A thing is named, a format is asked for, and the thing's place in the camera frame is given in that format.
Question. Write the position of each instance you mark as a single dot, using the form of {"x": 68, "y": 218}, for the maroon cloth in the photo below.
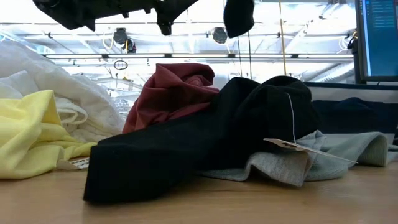
{"x": 168, "y": 93}

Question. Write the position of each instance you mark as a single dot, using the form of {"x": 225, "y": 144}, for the white cloth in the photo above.
{"x": 46, "y": 68}

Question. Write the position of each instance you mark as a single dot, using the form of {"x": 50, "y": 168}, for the large black garment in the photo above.
{"x": 186, "y": 149}

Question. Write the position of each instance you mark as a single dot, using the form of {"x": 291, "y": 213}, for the yellow cloth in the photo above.
{"x": 28, "y": 133}

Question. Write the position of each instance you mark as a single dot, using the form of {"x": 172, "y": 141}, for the light grey towel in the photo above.
{"x": 280, "y": 168}

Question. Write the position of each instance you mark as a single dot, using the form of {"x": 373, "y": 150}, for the sage ribbed cloth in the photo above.
{"x": 357, "y": 146}

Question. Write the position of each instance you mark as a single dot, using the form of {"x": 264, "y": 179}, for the blue cloth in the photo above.
{"x": 393, "y": 152}

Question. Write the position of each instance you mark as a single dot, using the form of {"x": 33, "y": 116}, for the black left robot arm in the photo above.
{"x": 77, "y": 9}

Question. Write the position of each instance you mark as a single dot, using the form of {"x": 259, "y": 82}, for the black round fixture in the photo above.
{"x": 220, "y": 35}
{"x": 120, "y": 35}

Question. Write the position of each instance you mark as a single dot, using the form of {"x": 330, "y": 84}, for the dark horizontal beam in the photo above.
{"x": 199, "y": 56}

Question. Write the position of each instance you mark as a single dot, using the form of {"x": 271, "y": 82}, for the clear plastic bin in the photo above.
{"x": 18, "y": 39}

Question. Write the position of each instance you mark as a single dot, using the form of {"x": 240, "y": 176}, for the white paper tag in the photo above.
{"x": 289, "y": 144}
{"x": 79, "y": 162}

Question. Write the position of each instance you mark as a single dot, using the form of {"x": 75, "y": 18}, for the computer monitor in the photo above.
{"x": 379, "y": 37}

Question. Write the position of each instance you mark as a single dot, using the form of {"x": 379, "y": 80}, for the navy white fabric bin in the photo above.
{"x": 357, "y": 115}

